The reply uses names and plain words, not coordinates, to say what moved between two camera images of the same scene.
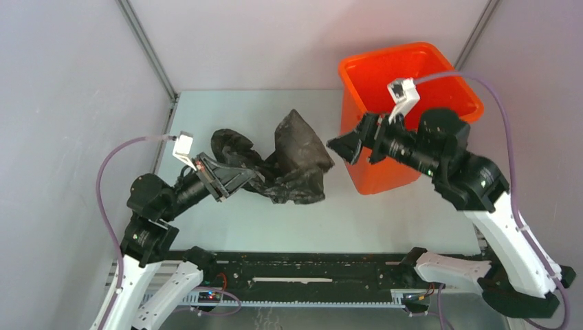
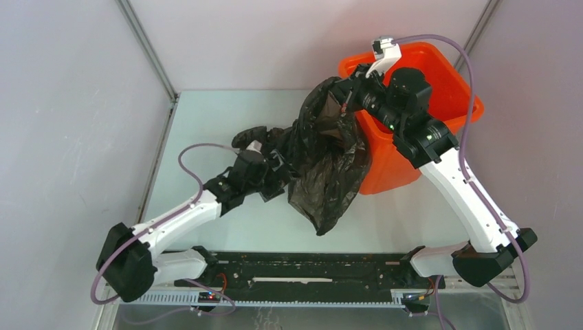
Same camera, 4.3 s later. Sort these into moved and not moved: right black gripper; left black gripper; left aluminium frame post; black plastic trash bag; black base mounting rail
Moved: right black gripper; black plastic trash bag; left black gripper
Not moved: left aluminium frame post; black base mounting rail
